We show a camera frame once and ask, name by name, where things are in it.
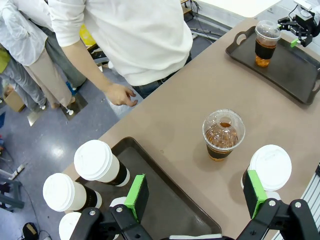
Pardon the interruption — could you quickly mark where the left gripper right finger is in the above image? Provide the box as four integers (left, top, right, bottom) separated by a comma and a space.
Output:
236, 169, 318, 240

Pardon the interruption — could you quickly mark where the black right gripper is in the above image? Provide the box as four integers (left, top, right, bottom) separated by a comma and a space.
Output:
277, 14, 315, 49

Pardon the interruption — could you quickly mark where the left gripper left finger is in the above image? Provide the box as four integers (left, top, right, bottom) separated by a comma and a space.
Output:
69, 173, 153, 240

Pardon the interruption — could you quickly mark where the iced tea plastic cup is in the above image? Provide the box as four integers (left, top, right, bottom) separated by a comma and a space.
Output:
201, 108, 246, 162
254, 19, 282, 68

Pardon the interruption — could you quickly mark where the coffee cup with black sleeve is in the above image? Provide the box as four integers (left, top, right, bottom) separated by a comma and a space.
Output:
240, 144, 293, 201
73, 139, 131, 187
58, 211, 83, 240
42, 172, 103, 213

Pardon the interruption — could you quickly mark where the person's right forearm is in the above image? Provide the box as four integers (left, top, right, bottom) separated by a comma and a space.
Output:
60, 39, 116, 94

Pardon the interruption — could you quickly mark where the dark brown serving tray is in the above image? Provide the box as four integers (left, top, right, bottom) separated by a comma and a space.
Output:
74, 136, 223, 240

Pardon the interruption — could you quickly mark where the dark grey serving tray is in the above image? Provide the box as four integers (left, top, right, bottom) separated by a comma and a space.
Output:
225, 25, 320, 105

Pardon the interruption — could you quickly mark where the person's right hand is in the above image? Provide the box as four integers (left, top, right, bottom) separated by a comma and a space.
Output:
103, 82, 139, 108

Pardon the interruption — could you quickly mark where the white table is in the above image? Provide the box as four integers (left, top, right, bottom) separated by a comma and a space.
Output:
196, 0, 283, 19

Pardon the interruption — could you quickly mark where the metal floor plate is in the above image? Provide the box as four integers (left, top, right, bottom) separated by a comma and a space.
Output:
26, 106, 50, 127
61, 92, 89, 121

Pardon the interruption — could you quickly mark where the bystander in dark trousers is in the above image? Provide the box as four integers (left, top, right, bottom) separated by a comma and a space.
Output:
37, 24, 88, 89

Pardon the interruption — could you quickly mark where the cardboard box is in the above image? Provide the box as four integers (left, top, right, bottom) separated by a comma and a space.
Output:
2, 88, 26, 113

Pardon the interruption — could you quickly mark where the person in white t-shirt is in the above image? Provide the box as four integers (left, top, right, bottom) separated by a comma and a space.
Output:
48, 0, 194, 100

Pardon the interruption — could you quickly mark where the bystander in grey trousers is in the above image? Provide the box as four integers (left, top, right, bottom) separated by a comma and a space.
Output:
0, 47, 48, 112

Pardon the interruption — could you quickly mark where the yellow bag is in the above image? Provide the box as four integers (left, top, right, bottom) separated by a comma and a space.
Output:
79, 24, 97, 47

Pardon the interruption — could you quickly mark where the bystander in beige trousers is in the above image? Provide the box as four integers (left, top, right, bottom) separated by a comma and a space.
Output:
0, 0, 76, 110

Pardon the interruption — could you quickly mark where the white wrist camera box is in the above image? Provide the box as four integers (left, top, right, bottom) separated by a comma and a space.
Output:
293, 0, 314, 11

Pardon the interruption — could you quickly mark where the aluminium profile rail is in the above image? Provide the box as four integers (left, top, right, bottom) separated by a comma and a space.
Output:
273, 162, 320, 240

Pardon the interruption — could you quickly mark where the grey table frame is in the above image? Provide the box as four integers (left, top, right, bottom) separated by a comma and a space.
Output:
0, 168, 25, 213

